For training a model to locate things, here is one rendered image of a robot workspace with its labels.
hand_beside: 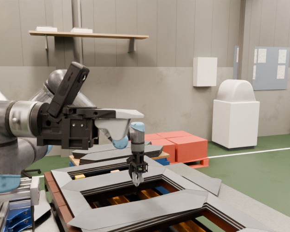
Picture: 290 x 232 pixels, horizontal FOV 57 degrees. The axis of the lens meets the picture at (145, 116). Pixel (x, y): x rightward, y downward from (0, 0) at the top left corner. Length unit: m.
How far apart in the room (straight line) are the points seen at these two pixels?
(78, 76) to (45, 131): 0.13
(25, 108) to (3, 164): 0.13
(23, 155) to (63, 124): 0.17
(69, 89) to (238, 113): 4.93
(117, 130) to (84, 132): 0.06
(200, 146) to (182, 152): 0.34
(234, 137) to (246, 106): 0.64
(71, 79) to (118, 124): 0.12
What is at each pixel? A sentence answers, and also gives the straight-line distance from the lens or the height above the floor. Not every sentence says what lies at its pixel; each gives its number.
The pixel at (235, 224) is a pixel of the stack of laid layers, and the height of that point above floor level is 0.83.
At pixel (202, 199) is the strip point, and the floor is 0.85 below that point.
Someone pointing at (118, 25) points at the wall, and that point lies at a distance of 5.19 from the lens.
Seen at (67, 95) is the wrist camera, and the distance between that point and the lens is 0.53.
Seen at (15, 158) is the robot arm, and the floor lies 1.35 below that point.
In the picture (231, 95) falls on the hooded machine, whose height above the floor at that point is 1.08.
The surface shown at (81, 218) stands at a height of 0.85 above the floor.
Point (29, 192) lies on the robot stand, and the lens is 1.40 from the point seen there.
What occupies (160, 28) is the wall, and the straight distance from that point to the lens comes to 5.43.
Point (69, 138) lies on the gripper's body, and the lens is 0.52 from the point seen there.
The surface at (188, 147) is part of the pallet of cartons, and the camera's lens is 4.23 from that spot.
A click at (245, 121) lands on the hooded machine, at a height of 0.56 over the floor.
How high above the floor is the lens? 1.53
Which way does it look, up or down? 10 degrees down
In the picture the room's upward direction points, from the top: straight up
